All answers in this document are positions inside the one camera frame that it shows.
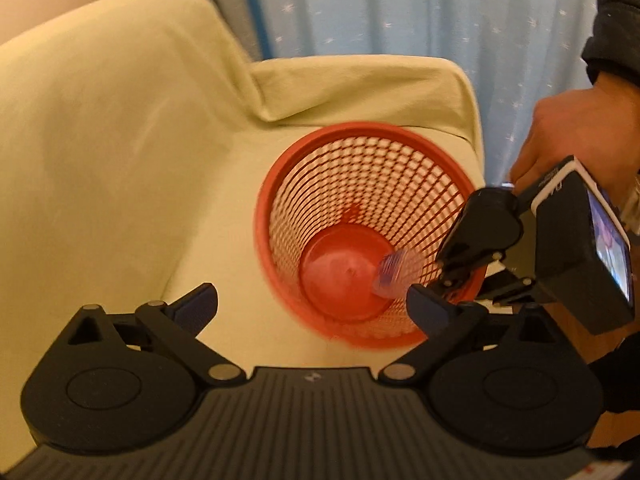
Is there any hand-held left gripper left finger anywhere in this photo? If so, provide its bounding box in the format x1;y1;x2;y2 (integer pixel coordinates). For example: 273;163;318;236
65;282;247;387

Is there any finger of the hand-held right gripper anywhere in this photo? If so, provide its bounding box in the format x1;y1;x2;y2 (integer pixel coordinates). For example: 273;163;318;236
475;266;538;312
436;187;524;282

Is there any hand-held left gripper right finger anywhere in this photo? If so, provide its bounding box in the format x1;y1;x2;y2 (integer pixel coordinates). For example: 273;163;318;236
377;284;587;387

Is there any small clear plastic packet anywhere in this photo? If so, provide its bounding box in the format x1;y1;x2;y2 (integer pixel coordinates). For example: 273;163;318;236
372;252;417;302

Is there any red plastic mesh basket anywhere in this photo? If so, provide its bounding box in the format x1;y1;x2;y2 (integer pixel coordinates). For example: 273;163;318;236
254;121;488;349

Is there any person's right forearm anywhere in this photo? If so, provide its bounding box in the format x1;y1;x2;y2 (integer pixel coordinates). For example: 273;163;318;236
582;0;640;87

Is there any person's right hand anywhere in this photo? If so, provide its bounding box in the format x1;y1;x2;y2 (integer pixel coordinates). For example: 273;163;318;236
507;72;640;236

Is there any pale yellow sofa cover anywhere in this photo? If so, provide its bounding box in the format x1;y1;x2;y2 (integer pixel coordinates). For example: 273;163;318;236
0;0;487;463

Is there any light blue starred curtain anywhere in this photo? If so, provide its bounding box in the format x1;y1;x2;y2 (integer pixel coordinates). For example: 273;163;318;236
135;0;606;192

